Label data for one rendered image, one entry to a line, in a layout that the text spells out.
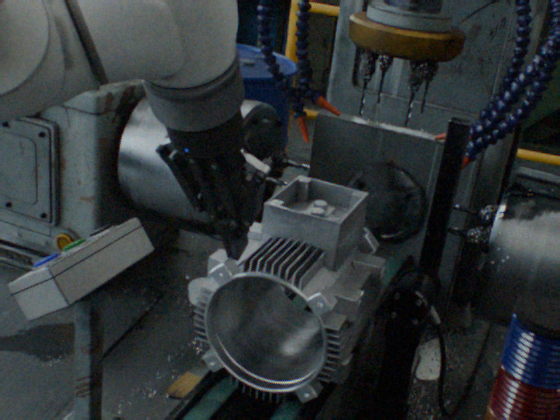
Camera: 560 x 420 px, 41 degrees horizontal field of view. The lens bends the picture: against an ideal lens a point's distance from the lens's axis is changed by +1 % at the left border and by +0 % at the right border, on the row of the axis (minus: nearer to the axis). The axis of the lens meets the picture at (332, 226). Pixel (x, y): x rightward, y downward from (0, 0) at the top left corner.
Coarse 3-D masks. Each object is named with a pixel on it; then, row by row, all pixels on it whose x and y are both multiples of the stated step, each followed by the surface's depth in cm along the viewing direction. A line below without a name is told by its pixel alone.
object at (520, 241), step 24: (528, 168) 112; (504, 192) 110; (528, 192) 106; (552, 192) 106; (480, 216) 120; (504, 216) 104; (528, 216) 104; (552, 216) 103; (480, 240) 110; (504, 240) 104; (528, 240) 103; (552, 240) 102; (504, 264) 104; (528, 264) 103; (552, 264) 102; (480, 288) 107; (504, 288) 105; (528, 288) 104; (552, 288) 103; (480, 312) 110; (504, 312) 108
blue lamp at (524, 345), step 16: (512, 320) 60; (512, 336) 60; (528, 336) 58; (512, 352) 60; (528, 352) 58; (544, 352) 58; (512, 368) 60; (528, 368) 59; (544, 368) 58; (544, 384) 59
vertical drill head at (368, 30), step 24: (384, 0) 111; (408, 0) 108; (432, 0) 108; (360, 24) 109; (384, 24) 109; (408, 24) 107; (432, 24) 108; (384, 48) 107; (408, 48) 106; (432, 48) 107; (456, 48) 109; (360, 72) 113; (384, 72) 122; (432, 72) 118; (408, 120) 113
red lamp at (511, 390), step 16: (496, 384) 62; (512, 384) 60; (528, 384) 59; (496, 400) 62; (512, 400) 60; (528, 400) 60; (544, 400) 59; (496, 416) 62; (512, 416) 61; (528, 416) 60; (544, 416) 60
